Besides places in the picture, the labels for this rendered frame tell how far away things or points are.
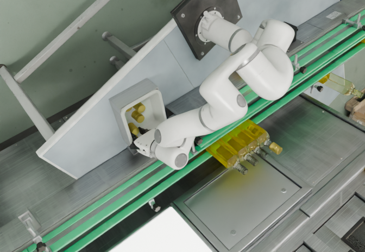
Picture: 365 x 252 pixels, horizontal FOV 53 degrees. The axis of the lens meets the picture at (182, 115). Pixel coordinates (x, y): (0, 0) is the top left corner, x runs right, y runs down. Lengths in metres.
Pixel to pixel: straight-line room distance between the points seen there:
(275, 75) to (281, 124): 0.89
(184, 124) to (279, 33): 0.40
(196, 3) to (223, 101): 0.52
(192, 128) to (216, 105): 0.14
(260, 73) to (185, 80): 0.62
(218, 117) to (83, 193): 0.67
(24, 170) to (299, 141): 1.33
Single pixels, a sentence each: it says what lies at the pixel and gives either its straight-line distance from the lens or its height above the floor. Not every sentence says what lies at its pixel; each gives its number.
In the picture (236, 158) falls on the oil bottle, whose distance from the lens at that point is 1.48.
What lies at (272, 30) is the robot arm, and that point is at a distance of 1.16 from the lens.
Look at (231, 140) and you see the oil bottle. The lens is 1.53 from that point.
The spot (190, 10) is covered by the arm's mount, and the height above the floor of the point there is 0.78.
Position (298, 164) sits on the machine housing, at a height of 1.18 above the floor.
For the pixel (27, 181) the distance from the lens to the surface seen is 1.90.
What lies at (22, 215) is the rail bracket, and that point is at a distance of 1.36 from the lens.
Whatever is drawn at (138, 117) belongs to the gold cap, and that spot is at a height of 0.81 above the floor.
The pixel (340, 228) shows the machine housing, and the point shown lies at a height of 1.49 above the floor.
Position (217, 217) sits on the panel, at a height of 1.16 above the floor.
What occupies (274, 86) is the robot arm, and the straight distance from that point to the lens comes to 0.99.
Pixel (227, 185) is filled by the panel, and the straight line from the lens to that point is 1.58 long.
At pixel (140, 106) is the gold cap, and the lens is 1.37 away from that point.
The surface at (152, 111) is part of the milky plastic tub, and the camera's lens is 1.48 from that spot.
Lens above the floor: 1.77
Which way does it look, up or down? 39 degrees down
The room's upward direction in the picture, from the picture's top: 129 degrees clockwise
